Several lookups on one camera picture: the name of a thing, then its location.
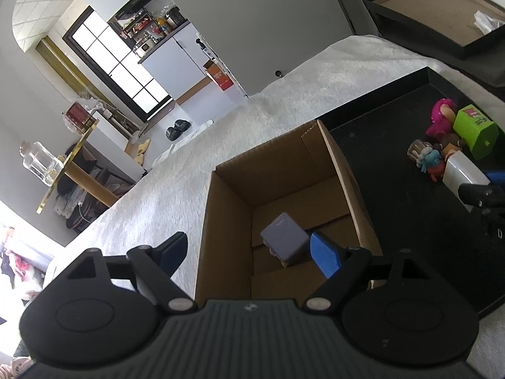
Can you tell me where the black tray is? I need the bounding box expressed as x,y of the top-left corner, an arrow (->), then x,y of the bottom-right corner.
318,66 -> 505,318

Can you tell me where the white side cabinet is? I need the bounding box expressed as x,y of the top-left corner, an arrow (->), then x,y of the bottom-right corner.
94,110 -> 143,179

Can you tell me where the pile of clothes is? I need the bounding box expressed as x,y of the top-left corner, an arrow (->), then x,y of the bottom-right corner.
0,226 -> 54,303

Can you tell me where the blue haired figurine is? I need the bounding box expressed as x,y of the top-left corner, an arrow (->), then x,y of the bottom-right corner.
420,148 -> 445,174

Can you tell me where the rice cooker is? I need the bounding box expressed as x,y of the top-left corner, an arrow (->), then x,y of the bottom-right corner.
135,35 -> 155,58

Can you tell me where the orange carton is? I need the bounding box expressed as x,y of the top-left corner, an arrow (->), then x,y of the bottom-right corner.
204,61 -> 232,91

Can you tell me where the small glass jar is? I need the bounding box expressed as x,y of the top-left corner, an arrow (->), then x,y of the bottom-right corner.
408,138 -> 433,166

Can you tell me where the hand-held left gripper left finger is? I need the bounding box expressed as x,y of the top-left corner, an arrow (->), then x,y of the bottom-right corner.
55,231 -> 198,316

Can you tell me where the green toy box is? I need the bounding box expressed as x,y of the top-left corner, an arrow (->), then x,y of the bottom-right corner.
452,104 -> 499,161

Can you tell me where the black framed glass door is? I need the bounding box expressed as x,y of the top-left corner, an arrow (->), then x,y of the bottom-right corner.
63,7 -> 175,122

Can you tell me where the white kitchen counter cabinet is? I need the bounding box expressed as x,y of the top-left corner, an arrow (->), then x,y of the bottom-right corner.
138,21 -> 248,120

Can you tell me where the brown haired doll figure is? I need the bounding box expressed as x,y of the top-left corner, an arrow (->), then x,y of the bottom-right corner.
439,133 -> 465,159

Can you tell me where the pink toy figure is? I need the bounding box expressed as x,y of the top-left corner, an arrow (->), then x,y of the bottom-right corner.
425,98 -> 459,137

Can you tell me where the brown cardboard box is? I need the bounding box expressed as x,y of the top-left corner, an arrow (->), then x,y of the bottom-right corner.
195,119 -> 383,304

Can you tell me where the white box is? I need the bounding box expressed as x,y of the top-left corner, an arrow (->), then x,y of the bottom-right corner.
442,153 -> 492,207

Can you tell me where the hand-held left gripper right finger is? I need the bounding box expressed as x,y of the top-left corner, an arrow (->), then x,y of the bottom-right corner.
303,232 -> 446,316

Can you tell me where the gold edged table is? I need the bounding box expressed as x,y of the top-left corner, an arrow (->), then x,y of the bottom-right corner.
37,117 -> 119,214

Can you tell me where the clear plastic bag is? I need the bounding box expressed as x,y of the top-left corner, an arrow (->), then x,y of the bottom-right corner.
472,10 -> 505,34

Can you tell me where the dark sofa bed storage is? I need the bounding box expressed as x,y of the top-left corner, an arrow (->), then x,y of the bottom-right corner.
365,0 -> 505,96

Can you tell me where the purple grey cube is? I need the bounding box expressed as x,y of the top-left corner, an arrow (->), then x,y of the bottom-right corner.
260,212 -> 310,267

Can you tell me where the red tin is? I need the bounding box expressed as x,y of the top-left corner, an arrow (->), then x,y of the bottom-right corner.
65,102 -> 96,133

